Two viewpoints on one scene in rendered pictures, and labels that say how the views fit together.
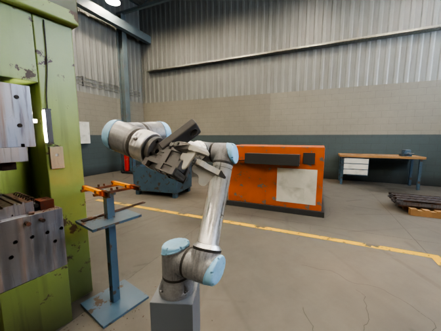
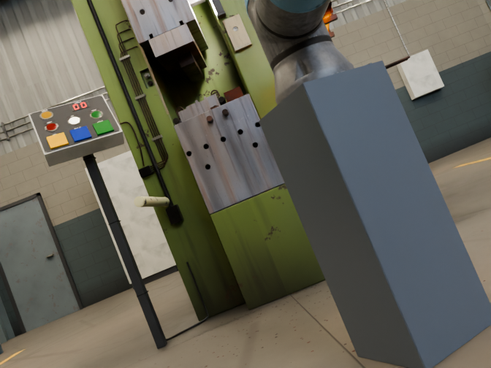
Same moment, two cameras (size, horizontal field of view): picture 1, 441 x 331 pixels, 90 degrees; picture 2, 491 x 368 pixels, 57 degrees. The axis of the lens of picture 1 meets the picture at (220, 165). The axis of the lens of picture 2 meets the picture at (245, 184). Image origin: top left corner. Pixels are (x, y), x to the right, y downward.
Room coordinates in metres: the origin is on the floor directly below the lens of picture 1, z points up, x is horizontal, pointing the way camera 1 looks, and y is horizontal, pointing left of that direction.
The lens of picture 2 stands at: (0.42, -0.54, 0.40)
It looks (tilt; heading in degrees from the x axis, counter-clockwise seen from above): 4 degrees up; 61
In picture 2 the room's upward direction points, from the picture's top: 23 degrees counter-clockwise
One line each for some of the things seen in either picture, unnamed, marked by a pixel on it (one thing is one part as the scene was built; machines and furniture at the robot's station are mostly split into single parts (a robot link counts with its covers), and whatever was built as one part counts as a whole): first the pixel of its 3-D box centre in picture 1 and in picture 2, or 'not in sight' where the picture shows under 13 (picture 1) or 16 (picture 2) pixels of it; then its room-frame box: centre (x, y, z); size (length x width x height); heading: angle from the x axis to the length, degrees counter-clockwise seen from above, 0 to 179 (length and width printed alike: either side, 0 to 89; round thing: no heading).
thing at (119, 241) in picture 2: not in sight; (119, 235); (0.87, 1.57, 0.54); 0.04 x 0.04 x 1.08; 58
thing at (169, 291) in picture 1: (176, 280); (308, 72); (1.12, 0.24, 0.65); 0.19 x 0.19 x 0.10
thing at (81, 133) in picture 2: not in sight; (80, 134); (0.85, 1.45, 1.01); 0.07 x 0.05 x 0.07; 173
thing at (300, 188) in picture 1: (270, 175); not in sight; (4.58, -1.06, 0.63); 2.10 x 1.12 x 1.25; 66
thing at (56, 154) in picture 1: (56, 157); (237, 33); (1.72, 1.29, 1.27); 0.09 x 0.02 x 0.17; 148
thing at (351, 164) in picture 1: (377, 167); not in sight; (6.43, -4.62, 0.54); 2.00 x 0.90 x 1.08; 66
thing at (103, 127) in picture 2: not in sight; (103, 128); (0.95, 1.43, 1.01); 0.07 x 0.05 x 0.07; 173
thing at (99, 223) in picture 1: (109, 218); not in sight; (1.75, 0.92, 0.76); 0.40 x 0.30 x 0.02; 144
